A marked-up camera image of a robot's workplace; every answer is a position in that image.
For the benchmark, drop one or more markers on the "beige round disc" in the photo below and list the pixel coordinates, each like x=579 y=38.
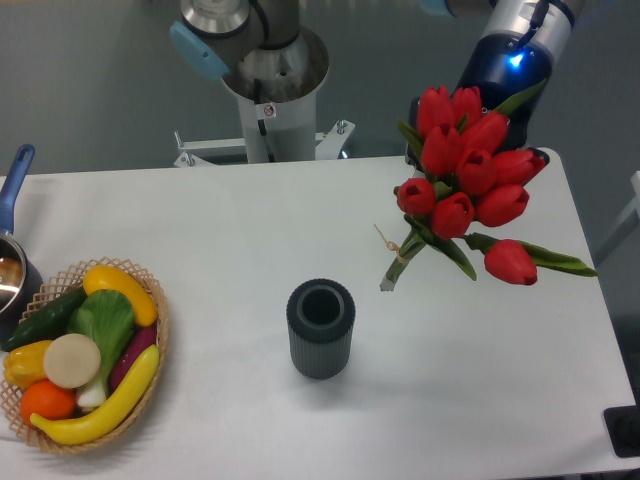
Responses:
x=71 y=361

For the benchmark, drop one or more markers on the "blue handled saucepan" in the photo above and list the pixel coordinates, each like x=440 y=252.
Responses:
x=20 y=280

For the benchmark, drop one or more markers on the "green bok choy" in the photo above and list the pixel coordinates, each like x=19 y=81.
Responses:
x=107 y=318

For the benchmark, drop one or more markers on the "white furniture frame right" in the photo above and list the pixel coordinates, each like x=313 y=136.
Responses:
x=624 y=224

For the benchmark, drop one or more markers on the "woven wicker basket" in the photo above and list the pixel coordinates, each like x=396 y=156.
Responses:
x=63 y=282

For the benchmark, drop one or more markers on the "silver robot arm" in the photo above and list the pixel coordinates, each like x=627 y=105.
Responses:
x=274 y=67

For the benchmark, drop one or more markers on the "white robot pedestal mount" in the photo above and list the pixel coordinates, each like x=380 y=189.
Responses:
x=271 y=132

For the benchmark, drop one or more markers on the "orange fruit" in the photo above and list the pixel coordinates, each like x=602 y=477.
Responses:
x=47 y=400

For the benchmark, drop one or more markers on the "dark green cucumber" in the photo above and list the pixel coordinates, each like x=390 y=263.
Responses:
x=48 y=322

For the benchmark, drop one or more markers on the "yellow bell pepper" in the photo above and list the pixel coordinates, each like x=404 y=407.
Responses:
x=24 y=366

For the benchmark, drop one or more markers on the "red tulip bouquet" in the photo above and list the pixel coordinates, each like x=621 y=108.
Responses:
x=463 y=174

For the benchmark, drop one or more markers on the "yellow squash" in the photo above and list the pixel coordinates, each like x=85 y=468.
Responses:
x=105 y=277

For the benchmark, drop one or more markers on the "black device at edge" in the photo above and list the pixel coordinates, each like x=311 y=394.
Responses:
x=623 y=427

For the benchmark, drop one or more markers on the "dark grey ribbed vase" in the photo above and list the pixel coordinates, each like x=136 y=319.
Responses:
x=320 y=316

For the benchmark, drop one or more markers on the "purple sweet potato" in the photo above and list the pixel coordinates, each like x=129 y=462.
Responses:
x=141 y=340

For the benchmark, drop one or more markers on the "yellow banana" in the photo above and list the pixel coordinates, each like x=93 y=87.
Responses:
x=111 y=413

